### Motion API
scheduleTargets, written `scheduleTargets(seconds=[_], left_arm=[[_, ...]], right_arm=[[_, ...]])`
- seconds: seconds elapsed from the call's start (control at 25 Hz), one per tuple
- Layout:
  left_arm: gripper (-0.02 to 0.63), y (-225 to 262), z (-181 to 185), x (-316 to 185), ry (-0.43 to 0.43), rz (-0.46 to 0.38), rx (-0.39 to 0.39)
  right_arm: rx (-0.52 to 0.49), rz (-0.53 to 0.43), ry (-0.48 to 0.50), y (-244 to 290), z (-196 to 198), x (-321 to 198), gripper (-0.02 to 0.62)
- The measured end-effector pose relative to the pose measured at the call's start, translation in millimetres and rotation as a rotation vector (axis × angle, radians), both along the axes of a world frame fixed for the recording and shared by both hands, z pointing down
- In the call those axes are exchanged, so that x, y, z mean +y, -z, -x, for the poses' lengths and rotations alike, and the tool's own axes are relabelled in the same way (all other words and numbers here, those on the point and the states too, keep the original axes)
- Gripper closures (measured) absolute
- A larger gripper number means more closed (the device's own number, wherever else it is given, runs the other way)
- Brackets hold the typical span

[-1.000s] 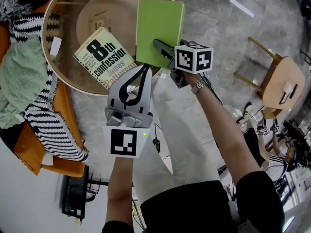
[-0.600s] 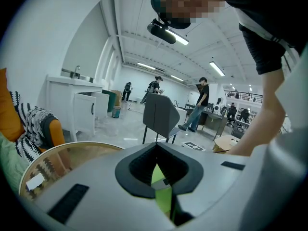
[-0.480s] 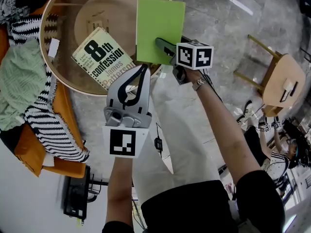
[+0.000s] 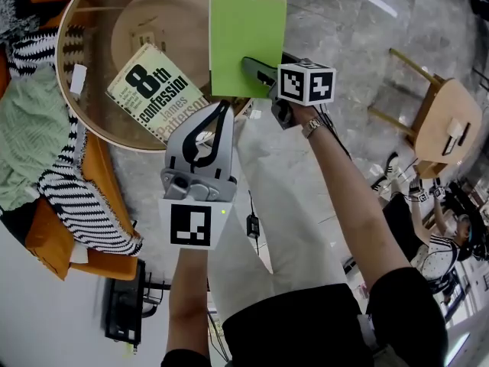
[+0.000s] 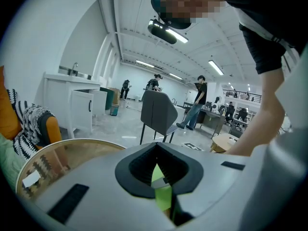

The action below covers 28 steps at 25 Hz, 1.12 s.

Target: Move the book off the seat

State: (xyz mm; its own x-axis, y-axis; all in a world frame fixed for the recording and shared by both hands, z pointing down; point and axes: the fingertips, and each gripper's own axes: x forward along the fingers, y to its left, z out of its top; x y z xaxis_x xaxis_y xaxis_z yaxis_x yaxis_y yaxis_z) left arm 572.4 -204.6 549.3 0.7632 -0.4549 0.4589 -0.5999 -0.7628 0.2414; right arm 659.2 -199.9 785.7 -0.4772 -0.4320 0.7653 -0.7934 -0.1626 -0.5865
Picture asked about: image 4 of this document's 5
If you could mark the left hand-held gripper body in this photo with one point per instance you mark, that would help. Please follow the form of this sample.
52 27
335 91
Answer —
191 224

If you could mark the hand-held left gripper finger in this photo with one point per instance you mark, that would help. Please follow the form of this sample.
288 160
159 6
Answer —
225 159
173 155

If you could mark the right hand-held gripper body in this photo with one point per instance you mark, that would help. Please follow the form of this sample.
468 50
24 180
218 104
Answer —
294 84

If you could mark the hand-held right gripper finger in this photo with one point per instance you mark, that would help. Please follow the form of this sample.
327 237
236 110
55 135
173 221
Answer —
260 73

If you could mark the green notebook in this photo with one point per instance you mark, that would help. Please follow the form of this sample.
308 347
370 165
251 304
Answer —
244 29

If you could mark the person's right forearm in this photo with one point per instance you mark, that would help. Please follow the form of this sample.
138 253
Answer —
344 189

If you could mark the person's left forearm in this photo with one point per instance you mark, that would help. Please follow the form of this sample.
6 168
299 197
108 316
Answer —
187 300

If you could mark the beige paperback book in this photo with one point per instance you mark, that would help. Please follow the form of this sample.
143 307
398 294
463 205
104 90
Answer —
153 86

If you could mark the orange sofa with striped cover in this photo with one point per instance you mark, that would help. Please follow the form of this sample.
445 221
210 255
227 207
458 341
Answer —
88 212

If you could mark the metal wristwatch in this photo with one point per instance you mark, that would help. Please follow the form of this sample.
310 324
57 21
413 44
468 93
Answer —
312 125

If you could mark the small black box device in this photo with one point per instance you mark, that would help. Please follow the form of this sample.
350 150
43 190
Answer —
253 226

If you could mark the person's white trousers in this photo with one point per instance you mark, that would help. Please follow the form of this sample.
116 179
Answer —
275 205

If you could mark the black metal stand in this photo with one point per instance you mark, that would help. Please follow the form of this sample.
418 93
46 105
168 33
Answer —
151 312

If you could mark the small white pillow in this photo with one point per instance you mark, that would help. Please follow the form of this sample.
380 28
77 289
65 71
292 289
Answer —
79 254

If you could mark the small white label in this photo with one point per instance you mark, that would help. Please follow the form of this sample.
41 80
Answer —
78 78

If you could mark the round beige basket table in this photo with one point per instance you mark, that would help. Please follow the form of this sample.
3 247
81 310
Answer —
103 33

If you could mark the pale green knitted throw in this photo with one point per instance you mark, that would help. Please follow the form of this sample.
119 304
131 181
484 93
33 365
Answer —
30 136

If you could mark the person's black shirt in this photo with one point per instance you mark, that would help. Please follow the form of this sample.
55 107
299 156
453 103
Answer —
305 327

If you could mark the light wooden side table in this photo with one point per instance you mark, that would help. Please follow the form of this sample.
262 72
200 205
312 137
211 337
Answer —
451 101

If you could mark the small white box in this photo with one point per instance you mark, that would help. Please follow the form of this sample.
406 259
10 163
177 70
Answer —
455 125

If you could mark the black framed card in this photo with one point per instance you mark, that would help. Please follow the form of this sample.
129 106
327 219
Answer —
451 144

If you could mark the black remote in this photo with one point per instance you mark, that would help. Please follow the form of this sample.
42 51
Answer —
463 134

